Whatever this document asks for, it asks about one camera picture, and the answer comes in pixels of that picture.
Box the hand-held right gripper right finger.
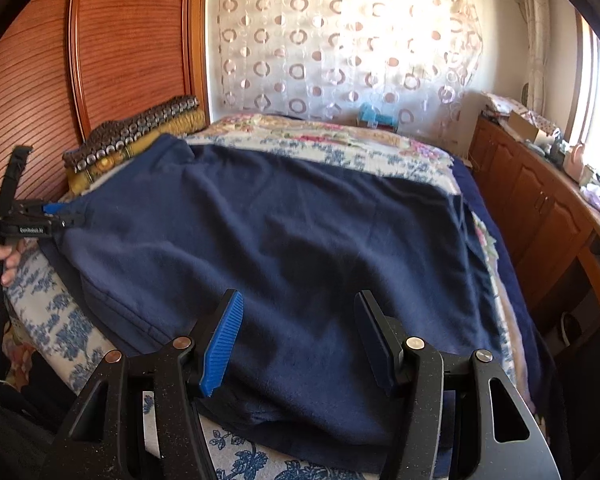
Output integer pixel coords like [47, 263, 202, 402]
[354, 290, 563, 480]

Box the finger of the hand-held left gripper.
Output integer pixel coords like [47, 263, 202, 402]
[42, 202, 88, 229]
[0, 145, 34, 209]

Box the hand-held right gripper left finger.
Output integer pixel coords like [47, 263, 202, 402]
[40, 289, 244, 480]

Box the navy printed t-shirt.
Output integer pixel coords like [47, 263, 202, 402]
[40, 134, 506, 461]

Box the person's left hand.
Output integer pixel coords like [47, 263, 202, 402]
[0, 245, 22, 286]

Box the dark patterned folded cloth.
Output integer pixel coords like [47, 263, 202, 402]
[62, 95, 201, 171]

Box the navy bed sheet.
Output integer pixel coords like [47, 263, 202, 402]
[452, 157, 556, 411]

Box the wooden slatted wardrobe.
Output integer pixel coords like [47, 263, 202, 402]
[0, 0, 211, 211]

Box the long wooden cabinet counter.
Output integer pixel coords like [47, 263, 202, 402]
[467, 110, 600, 331]

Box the dark chair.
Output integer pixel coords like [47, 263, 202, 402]
[550, 280, 600, 480]

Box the teal tissue box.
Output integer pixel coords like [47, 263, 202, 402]
[357, 103, 398, 128]

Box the open cardboard box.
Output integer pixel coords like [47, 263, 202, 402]
[507, 110, 553, 143]

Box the pink bottle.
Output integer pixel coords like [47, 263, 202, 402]
[562, 142, 588, 183]

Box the floral cloth bundle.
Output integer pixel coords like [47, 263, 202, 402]
[480, 91, 561, 131]

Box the sheer circle-patterned curtain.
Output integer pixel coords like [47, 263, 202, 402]
[207, 0, 483, 156]

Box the patterned window curtain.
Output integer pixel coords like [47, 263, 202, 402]
[517, 0, 551, 126]

